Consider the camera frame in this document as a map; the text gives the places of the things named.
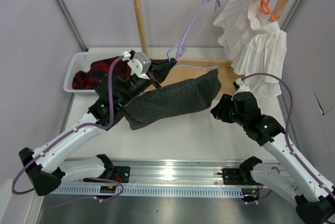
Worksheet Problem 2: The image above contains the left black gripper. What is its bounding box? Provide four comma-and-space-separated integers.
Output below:
118, 58, 176, 107

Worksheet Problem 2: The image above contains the dark grey dotted skirt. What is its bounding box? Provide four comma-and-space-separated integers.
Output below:
124, 69, 221, 130

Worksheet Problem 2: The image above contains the light blue wire hanger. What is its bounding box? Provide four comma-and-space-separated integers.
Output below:
166, 45, 219, 71

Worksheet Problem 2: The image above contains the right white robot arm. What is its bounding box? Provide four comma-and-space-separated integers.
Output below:
210, 92, 334, 223

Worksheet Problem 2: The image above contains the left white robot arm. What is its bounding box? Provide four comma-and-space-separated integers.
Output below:
19, 57, 177, 196

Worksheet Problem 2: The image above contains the purple plastic hanger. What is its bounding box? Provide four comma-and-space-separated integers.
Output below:
175, 0, 221, 61

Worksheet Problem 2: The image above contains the orange plastic hanger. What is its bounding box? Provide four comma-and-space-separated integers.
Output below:
255, 0, 282, 23

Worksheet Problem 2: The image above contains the red plaid garment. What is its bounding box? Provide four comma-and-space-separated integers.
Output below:
72, 57, 131, 90

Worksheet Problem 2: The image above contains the white ruffled garment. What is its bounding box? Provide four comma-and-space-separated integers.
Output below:
213, 0, 287, 98

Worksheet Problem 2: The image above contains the white plastic basket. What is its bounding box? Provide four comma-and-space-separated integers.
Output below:
63, 50, 120, 93

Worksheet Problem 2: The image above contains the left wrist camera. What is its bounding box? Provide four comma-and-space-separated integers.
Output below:
121, 51, 151, 80

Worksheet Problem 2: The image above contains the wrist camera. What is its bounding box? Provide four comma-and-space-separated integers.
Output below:
233, 78, 251, 94
121, 51, 151, 80

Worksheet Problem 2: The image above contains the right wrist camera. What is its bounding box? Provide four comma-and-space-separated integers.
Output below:
233, 78, 251, 94

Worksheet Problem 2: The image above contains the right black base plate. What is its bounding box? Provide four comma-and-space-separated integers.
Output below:
217, 168, 257, 185

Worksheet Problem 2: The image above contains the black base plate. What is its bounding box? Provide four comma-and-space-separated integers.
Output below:
83, 166, 130, 183
217, 168, 257, 185

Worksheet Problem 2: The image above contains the aluminium mounting rail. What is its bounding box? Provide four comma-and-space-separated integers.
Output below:
112, 159, 242, 187

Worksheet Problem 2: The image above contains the white slotted cable duct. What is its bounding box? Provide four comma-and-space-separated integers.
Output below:
52, 184, 243, 198

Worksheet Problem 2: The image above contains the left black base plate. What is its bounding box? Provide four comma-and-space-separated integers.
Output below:
83, 166, 130, 183

